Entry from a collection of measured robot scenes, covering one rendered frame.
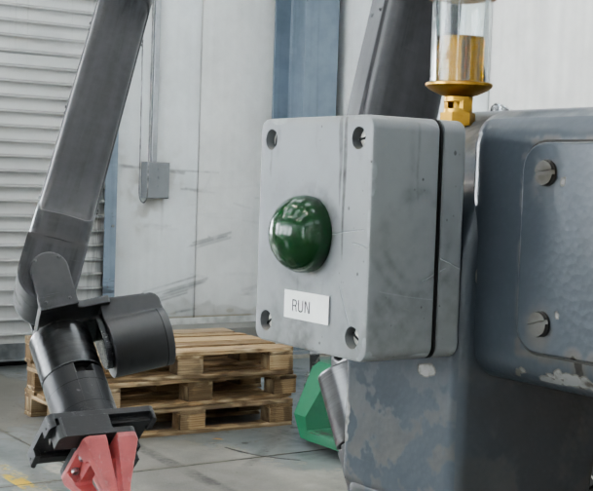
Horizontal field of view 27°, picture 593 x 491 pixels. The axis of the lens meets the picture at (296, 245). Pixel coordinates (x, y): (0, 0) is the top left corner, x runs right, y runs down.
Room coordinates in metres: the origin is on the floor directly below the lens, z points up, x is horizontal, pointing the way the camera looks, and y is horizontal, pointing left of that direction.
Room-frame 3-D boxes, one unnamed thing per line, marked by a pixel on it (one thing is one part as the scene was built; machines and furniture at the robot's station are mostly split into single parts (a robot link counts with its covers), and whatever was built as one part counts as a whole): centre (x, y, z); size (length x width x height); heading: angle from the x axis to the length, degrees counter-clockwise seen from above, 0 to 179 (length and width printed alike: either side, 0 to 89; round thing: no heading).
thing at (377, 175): (0.48, -0.02, 1.28); 0.08 x 0.05 x 0.09; 34
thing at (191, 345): (6.50, 0.72, 0.36); 1.20 x 0.82 x 0.14; 120
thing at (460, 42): (0.53, -0.07, 1.37); 0.03 x 0.02 x 0.03; 34
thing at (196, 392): (6.54, 0.70, 0.22); 1.21 x 0.84 x 0.14; 124
